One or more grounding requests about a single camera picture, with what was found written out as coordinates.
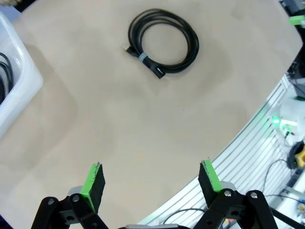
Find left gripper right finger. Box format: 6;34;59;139
194;159;278;229

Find aluminium profile table frame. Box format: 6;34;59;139
138;73;305;229

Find person's right hand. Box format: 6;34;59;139
0;0;23;7

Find thin black cable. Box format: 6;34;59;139
264;158;295;198
163;208;208;225

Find yellow emergency stop button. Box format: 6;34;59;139
294;146;305;168

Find black coiled cable angled plug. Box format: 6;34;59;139
122;8;200;79

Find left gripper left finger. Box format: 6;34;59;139
31;162;108;229

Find thick black power cable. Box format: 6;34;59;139
0;52;13;94

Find clear plastic storage container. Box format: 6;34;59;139
0;10;44;140

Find black metal strut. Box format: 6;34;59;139
269;206;305;229

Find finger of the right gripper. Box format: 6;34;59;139
279;0;305;15
289;15;305;26

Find person in black t-shirt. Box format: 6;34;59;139
9;0;42;15

